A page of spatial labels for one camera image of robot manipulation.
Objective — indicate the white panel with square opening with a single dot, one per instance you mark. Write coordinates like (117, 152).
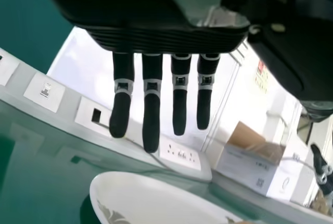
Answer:
(9, 68)
(84, 112)

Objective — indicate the red and white label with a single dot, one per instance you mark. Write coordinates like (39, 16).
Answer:
(261, 78)

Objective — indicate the white cardboard box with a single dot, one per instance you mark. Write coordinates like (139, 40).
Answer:
(288, 182)

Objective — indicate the white power socket strip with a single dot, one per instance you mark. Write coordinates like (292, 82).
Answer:
(179, 156)

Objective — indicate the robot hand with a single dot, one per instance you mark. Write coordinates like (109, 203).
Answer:
(156, 13)
(321, 169)

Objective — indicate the white box with brown flap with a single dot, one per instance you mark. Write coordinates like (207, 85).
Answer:
(242, 166)

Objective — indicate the plate with brown leaf pattern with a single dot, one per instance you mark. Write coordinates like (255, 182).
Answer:
(145, 195)

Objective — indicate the white data jack panel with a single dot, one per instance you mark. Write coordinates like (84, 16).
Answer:
(44, 99)

